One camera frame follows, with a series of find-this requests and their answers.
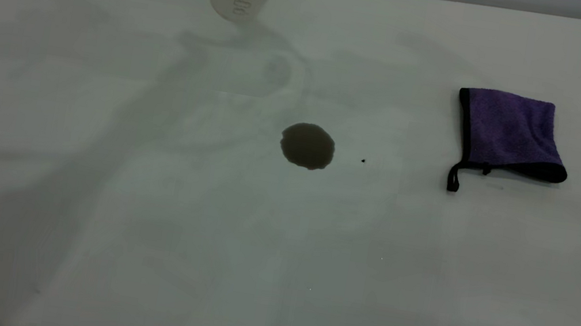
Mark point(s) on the purple cloth with black trim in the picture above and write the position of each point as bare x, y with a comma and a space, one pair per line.
508, 130

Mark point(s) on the brown spilled liquid puddle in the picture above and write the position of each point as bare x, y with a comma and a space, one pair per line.
307, 146

